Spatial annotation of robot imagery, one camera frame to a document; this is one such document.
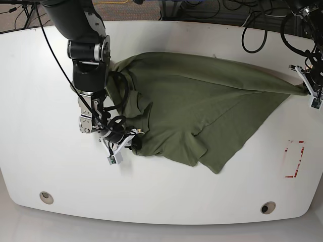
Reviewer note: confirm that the red tape rectangle marking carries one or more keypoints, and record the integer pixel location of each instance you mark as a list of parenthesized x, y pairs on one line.
[(292, 158)]

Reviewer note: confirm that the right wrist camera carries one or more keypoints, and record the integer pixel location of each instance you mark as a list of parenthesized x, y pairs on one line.
[(114, 158)]

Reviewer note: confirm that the left table cable grommet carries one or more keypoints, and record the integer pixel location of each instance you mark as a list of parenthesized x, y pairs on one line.
[(46, 198)]

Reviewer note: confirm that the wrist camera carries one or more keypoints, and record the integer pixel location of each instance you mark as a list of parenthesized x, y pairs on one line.
[(114, 158), (315, 103)]

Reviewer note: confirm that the black tripod stand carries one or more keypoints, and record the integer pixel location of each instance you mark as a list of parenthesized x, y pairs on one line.
[(18, 15)]

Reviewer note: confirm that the olive green t-shirt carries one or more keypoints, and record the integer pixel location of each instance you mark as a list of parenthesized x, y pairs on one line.
[(195, 109)]

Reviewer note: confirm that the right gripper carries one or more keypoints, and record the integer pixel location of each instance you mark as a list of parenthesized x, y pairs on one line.
[(114, 142)]

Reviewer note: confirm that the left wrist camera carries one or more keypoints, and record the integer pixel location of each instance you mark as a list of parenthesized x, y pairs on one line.
[(315, 103)]

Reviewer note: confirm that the table cable grommet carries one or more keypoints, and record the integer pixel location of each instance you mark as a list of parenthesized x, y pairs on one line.
[(268, 207), (46, 198)]

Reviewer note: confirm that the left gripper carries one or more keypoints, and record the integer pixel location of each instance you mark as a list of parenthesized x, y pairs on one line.
[(313, 87)]

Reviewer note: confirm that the right table cable grommet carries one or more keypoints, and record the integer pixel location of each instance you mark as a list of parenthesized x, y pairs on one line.
[(268, 207)]

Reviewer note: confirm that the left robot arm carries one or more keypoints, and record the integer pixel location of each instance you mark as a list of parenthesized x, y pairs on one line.
[(309, 15)]

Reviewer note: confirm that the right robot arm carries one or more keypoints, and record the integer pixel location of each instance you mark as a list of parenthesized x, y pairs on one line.
[(89, 49)]

